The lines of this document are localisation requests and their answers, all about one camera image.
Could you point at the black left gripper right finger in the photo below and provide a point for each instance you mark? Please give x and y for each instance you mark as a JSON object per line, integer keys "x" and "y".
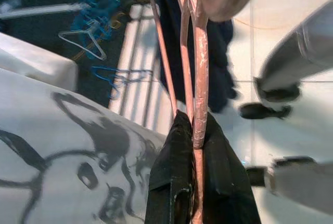
{"x": 223, "y": 182}

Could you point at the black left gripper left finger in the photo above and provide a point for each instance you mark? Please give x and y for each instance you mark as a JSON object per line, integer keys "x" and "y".
{"x": 171, "y": 161}

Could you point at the pink hanger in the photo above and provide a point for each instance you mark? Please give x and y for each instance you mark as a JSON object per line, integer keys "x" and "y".
{"x": 201, "y": 78}

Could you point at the tangled blue hanger bundle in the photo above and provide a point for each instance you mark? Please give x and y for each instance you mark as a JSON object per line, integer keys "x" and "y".
{"x": 104, "y": 8}

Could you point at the white printed t-shirt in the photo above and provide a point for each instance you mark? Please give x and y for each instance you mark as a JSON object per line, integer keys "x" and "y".
{"x": 65, "y": 135}

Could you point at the black metal clothes rack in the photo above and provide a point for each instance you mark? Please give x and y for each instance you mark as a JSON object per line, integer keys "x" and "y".
{"x": 131, "y": 52}

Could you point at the dark t-shirt white lettering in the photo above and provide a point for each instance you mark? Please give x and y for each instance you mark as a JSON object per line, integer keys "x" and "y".
{"x": 218, "y": 52}

